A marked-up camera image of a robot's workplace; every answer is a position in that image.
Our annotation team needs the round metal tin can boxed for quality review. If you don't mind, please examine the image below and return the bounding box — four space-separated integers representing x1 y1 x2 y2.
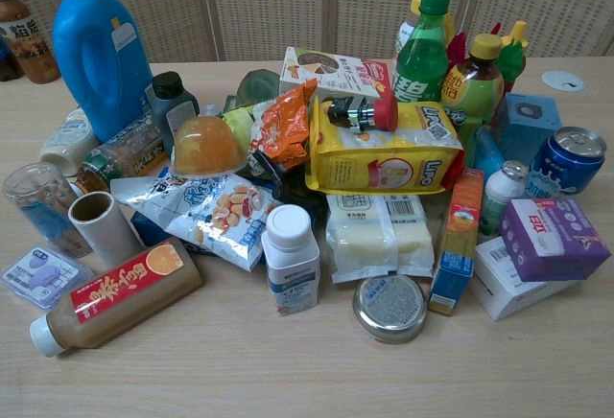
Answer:
352 274 429 345

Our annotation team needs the clear plastic cup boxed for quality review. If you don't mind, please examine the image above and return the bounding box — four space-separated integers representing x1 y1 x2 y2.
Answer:
2 162 93 260

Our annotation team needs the white desk grommet cover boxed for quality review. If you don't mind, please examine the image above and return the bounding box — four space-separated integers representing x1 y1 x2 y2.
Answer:
542 70 586 92

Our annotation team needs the orange snack bag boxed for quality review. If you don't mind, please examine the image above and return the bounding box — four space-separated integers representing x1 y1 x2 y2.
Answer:
248 78 319 172

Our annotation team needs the white milk bottle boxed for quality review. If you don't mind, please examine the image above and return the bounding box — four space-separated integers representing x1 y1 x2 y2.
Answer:
260 204 321 318

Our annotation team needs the yellow Lipo rusk bag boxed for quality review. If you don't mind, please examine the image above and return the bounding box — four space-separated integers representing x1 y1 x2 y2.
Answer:
304 94 465 195

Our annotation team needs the white sliced cheese pack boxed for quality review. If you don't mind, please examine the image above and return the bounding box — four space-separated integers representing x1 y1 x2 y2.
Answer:
325 191 436 286

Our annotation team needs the red cap metal tool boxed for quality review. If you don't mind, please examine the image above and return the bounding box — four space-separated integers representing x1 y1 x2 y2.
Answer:
327 95 399 132

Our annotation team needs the white blue snack bag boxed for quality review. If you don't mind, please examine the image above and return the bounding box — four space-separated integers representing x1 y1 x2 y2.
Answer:
109 172 284 273

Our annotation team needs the orange jelly cup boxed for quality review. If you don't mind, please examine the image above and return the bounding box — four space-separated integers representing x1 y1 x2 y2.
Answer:
168 116 248 179

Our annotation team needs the white cake snack box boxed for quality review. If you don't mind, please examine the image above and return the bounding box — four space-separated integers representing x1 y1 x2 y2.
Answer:
278 46 366 99

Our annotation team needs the red biscuit box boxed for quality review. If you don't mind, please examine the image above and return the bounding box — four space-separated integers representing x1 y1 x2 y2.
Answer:
355 58 397 103

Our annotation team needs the yellow blue pasta box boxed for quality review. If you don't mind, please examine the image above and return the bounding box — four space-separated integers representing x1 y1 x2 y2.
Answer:
427 167 485 317

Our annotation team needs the dark grey bottle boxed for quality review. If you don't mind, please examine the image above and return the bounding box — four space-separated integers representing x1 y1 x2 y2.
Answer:
143 71 201 154

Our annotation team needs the blue flat packet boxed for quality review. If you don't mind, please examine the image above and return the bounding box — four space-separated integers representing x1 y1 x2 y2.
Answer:
130 210 202 252

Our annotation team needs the green soda bottle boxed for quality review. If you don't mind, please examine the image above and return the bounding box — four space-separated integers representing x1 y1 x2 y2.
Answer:
391 0 451 104

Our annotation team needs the white bottle green label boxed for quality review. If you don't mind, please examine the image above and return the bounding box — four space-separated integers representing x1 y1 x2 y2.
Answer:
393 16 417 59

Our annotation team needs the blue plastic bottle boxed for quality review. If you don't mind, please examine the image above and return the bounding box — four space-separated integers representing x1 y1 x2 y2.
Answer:
474 125 506 183

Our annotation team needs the brown glass jar green label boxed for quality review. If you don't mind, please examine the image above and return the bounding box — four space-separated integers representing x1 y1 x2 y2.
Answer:
76 120 168 194

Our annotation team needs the yellow cap tea bottle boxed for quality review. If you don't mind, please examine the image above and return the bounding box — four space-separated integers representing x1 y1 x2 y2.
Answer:
439 34 506 163

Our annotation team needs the small white foil-cap bottle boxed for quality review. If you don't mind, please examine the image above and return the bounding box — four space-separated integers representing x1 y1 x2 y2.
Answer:
477 159 530 238

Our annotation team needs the white cardboard tube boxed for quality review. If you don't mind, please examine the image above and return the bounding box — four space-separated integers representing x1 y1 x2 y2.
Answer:
67 191 145 264

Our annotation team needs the beige drink bottle red label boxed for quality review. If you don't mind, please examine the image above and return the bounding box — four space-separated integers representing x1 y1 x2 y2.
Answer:
29 237 204 359

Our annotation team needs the white cardboard box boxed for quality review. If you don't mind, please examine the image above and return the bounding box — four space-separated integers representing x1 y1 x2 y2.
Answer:
468 236 581 321

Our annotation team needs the light blue box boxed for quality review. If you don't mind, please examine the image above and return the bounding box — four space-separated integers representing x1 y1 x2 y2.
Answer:
489 92 563 167

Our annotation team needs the white lying yogurt bottle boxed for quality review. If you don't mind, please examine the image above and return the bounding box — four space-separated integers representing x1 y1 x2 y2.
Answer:
38 106 101 177

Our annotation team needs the blue detergent bottle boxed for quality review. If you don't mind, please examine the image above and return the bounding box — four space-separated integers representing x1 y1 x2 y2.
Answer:
51 0 154 144

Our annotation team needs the purple box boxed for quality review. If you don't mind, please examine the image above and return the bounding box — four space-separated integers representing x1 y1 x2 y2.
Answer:
498 197 612 284

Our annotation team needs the blue drink can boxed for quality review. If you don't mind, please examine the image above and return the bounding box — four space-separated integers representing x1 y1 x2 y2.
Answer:
527 126 608 197

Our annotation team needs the purple item blister pack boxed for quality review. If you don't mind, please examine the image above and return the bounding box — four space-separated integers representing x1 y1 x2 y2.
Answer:
0 244 95 312

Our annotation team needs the brown tea bottle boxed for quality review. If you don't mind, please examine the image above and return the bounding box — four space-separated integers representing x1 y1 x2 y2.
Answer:
0 0 62 85

